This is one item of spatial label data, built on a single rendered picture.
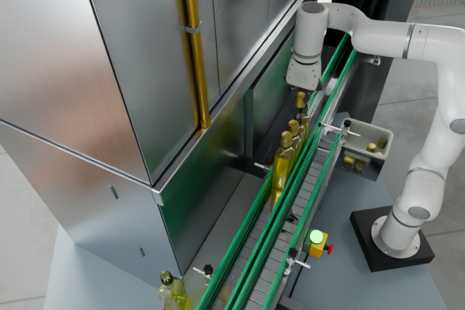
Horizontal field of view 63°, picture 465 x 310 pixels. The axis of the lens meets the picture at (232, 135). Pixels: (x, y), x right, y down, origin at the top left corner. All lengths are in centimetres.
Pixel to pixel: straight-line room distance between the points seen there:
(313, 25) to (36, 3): 69
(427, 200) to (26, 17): 117
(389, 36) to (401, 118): 239
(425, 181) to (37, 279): 223
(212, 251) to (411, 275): 83
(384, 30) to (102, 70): 70
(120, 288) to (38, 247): 125
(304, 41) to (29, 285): 221
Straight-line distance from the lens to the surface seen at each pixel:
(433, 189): 138
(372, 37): 106
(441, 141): 124
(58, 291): 177
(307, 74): 119
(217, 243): 136
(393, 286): 172
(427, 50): 106
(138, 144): 77
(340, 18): 118
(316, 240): 142
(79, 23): 63
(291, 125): 130
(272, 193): 146
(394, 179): 297
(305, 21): 108
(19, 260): 286
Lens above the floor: 227
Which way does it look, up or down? 48 degrees down
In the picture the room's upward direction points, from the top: 3 degrees counter-clockwise
